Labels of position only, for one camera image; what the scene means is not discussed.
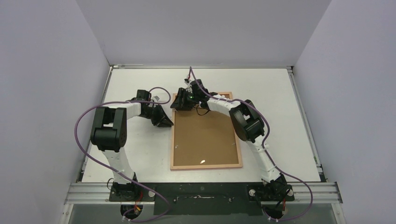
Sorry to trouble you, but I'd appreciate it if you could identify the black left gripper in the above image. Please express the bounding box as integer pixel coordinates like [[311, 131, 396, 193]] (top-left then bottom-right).
[[141, 104, 173, 127]]

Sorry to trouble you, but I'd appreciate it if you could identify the brown backing board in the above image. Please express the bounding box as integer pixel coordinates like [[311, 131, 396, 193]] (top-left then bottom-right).
[[173, 94, 240, 167]]

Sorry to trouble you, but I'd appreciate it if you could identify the pink wooden photo frame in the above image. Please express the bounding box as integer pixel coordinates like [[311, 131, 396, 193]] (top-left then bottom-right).
[[170, 91, 243, 171]]

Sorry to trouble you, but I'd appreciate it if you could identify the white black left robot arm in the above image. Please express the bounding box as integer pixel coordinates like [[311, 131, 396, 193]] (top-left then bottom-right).
[[90, 90, 174, 201]]

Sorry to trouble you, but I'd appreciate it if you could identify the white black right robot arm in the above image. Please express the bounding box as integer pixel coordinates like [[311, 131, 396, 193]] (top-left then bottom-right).
[[170, 88, 294, 202]]

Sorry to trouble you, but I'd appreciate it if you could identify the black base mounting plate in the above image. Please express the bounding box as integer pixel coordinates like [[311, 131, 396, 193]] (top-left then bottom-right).
[[109, 182, 295, 216]]

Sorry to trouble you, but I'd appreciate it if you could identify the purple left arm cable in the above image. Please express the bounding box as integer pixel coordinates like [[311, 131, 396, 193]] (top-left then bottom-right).
[[74, 87, 172, 223]]

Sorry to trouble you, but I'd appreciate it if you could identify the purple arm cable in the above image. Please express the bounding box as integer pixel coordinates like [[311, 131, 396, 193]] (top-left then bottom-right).
[[74, 87, 172, 223], [189, 66, 314, 222]]

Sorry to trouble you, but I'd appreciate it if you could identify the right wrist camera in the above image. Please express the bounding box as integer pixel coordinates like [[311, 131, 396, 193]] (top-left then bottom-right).
[[184, 78, 204, 94]]

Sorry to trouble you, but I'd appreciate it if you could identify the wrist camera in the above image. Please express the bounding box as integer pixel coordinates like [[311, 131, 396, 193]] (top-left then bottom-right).
[[130, 90, 159, 103], [184, 78, 204, 94]]

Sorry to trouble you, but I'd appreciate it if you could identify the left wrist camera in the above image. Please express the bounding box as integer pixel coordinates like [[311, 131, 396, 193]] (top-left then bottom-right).
[[130, 90, 159, 103]]

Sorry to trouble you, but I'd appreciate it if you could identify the aluminium front rail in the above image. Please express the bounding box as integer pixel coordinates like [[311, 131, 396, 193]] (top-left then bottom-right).
[[65, 182, 343, 204]]

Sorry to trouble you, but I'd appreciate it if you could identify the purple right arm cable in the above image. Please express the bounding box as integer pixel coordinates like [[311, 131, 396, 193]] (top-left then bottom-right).
[[189, 66, 314, 222]]

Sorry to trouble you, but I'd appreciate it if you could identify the aluminium table edge rail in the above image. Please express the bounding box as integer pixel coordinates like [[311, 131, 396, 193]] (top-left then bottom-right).
[[286, 66, 328, 182]]

